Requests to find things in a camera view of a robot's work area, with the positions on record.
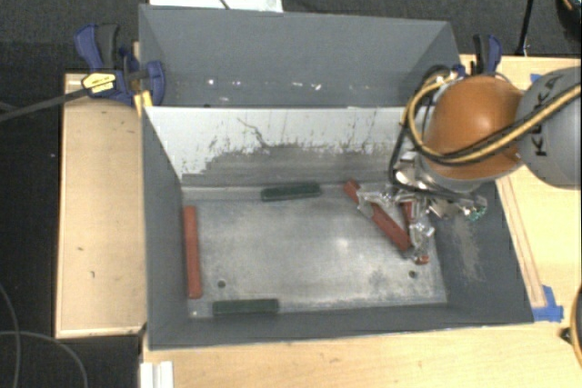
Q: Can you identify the pale wood flat board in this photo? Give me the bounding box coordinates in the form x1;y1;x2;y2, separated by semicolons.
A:
54;72;149;340

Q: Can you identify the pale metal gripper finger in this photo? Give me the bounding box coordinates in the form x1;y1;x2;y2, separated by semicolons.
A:
356;189;405;215
406;212;437;264

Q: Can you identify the dark green flat block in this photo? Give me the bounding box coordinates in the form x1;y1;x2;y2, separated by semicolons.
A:
259;181;323;203
211;297;280;317

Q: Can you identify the grey metal bin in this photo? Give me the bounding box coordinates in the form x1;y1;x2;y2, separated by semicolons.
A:
137;3;536;351

